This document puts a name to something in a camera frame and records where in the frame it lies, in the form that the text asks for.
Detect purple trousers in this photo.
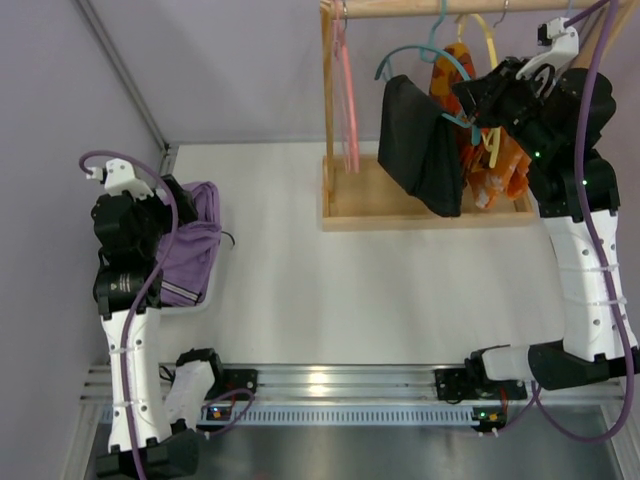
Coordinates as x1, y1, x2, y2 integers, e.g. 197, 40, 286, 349
157, 180, 223, 308

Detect teal plastic hanger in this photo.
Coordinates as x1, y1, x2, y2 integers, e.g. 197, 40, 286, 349
374, 0, 482, 146

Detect pink plastic hanger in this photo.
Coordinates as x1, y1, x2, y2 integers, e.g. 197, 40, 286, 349
333, 14, 361, 174

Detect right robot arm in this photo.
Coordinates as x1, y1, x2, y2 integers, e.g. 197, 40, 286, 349
452, 57, 639, 390

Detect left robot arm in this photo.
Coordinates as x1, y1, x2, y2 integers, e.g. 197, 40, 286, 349
91, 175, 223, 479

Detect yellow plastic hanger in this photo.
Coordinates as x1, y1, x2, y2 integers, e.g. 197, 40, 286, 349
456, 13, 501, 169

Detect orange patterned trousers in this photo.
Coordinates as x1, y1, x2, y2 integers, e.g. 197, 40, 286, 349
429, 42, 486, 184

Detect bright orange trousers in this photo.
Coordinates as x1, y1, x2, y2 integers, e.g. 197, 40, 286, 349
468, 132, 531, 209

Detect white plastic basket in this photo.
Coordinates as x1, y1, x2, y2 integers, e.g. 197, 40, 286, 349
159, 189, 224, 316

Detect wooden clothes rack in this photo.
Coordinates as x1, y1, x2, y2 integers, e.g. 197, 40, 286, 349
319, 1, 534, 232

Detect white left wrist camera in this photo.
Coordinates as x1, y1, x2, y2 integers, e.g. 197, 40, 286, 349
85, 158, 153, 200

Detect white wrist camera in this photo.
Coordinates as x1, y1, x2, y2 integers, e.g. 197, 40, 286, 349
516, 17, 580, 80
85, 158, 153, 200

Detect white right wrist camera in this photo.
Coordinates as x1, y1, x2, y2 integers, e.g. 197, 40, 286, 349
516, 17, 580, 80

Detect aluminium mounting rail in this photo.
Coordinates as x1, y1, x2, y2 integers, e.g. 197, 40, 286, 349
80, 364, 624, 406

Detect grey slotted cable duct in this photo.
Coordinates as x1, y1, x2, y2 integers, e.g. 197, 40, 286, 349
99, 403, 501, 426

